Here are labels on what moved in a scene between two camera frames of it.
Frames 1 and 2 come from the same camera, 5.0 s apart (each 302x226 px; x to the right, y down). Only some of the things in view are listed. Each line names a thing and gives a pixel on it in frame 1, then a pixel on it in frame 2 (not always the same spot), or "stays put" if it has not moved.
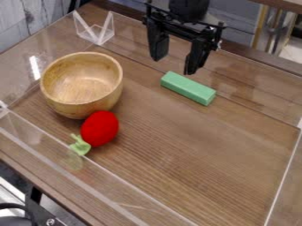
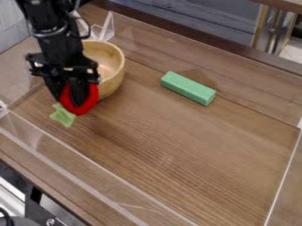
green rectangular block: x=189 y=88 stays put
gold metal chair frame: x=274 y=29 stays put
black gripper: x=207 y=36 to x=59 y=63
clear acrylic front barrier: x=54 y=185 stays put
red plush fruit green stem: x=99 y=129 to x=64 y=115
